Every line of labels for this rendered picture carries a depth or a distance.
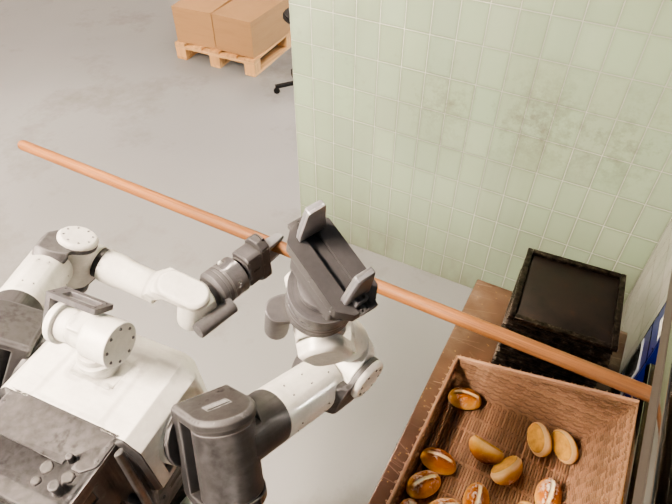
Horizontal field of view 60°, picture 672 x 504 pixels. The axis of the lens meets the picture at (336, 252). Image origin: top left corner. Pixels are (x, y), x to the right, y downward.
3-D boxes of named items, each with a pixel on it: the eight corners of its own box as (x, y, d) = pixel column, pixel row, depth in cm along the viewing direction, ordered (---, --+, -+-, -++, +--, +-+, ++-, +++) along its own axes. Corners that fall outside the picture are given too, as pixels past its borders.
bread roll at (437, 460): (415, 465, 159) (417, 456, 155) (425, 445, 163) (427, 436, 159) (450, 483, 155) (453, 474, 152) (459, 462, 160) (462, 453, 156)
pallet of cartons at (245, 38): (254, 5, 525) (249, -43, 497) (330, 25, 495) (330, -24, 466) (167, 54, 457) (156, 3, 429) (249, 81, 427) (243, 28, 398)
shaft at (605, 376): (18, 151, 165) (14, 142, 162) (26, 145, 166) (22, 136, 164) (663, 412, 105) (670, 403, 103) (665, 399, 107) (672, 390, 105)
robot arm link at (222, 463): (296, 465, 88) (233, 518, 77) (253, 451, 93) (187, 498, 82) (288, 394, 86) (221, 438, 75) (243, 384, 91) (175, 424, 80)
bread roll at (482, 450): (474, 433, 164) (465, 450, 164) (470, 433, 159) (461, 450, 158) (507, 453, 160) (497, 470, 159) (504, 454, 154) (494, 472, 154)
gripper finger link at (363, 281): (376, 262, 55) (365, 284, 60) (349, 279, 54) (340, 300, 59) (386, 276, 54) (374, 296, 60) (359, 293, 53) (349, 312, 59)
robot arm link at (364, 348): (371, 329, 87) (390, 348, 105) (321, 289, 91) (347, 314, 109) (326, 385, 86) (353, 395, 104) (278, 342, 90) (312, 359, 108)
